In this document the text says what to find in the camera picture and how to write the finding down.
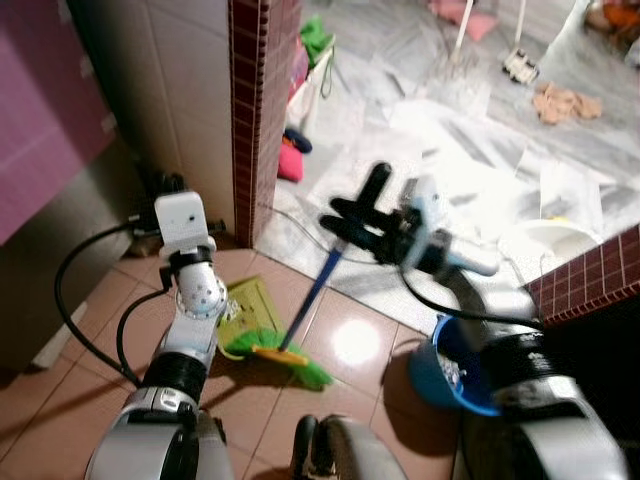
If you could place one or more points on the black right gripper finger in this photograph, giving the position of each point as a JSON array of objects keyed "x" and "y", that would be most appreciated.
[
  {"x": 378, "y": 190},
  {"x": 345, "y": 215}
]

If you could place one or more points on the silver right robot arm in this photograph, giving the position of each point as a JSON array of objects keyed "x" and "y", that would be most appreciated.
[{"x": 520, "y": 370}]

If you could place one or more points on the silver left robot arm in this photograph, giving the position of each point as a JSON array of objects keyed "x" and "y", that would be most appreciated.
[{"x": 200, "y": 300}]

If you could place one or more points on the pink floor mat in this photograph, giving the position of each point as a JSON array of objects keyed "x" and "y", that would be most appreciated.
[{"x": 468, "y": 18}]

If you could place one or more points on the pink bag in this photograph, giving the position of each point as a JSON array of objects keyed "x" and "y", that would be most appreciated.
[{"x": 289, "y": 163}]

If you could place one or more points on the dark blue round item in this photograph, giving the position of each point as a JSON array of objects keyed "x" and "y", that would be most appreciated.
[{"x": 298, "y": 140}]

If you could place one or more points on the white hanging bag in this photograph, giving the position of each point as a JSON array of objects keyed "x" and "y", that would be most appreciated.
[{"x": 312, "y": 90}]

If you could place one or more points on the yellow-green dustpan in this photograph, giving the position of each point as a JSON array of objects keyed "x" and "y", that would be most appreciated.
[{"x": 252, "y": 305}]

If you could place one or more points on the blue plastic bucket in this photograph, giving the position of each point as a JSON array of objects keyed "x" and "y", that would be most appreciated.
[{"x": 430, "y": 375}]

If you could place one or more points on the white paper scraps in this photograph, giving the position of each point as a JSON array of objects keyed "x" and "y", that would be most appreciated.
[{"x": 236, "y": 310}]

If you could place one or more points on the white squat toilet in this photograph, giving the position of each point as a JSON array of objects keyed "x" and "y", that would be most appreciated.
[{"x": 545, "y": 245}]

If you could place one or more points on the green cloth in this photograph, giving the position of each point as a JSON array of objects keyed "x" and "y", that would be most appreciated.
[{"x": 316, "y": 40}]

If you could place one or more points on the white mop pole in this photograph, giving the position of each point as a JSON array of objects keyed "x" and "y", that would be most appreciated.
[{"x": 464, "y": 25}]

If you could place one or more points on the brown crumpled cloth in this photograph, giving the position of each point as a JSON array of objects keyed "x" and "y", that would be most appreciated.
[{"x": 565, "y": 104}]

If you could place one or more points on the grey robot leg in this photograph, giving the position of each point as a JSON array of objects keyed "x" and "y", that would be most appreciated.
[{"x": 345, "y": 450}]

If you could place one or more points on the thin white pole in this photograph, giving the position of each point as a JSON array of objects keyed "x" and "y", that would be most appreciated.
[{"x": 521, "y": 22}]

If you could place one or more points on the orange clutter pile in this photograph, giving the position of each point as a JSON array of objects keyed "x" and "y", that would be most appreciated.
[{"x": 618, "y": 15}]

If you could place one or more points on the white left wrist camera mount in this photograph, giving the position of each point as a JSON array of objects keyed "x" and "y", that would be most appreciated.
[{"x": 180, "y": 218}]

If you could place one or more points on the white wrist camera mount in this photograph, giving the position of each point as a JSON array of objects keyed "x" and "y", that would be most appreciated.
[
  {"x": 428, "y": 215},
  {"x": 180, "y": 218}
]

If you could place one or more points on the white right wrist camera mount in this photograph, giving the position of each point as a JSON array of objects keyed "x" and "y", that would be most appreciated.
[{"x": 428, "y": 215}]

